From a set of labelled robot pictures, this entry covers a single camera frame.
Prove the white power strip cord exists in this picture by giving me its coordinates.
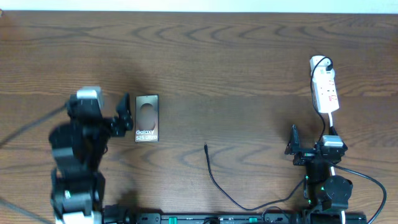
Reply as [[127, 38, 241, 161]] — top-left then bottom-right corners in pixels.
[[328, 112, 346, 224]]

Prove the black charger cable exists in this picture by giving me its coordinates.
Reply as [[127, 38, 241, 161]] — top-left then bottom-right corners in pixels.
[[203, 55, 335, 212]]

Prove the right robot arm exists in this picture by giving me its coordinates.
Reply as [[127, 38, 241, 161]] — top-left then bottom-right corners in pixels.
[[285, 126, 353, 223]]

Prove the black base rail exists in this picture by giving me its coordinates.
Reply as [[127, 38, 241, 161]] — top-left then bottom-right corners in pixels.
[[102, 205, 367, 224]]

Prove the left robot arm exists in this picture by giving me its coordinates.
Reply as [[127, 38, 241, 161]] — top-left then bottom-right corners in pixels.
[[49, 93, 133, 223]]

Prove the white power strip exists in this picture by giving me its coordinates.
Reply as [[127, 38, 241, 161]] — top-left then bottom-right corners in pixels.
[[310, 55, 340, 114]]

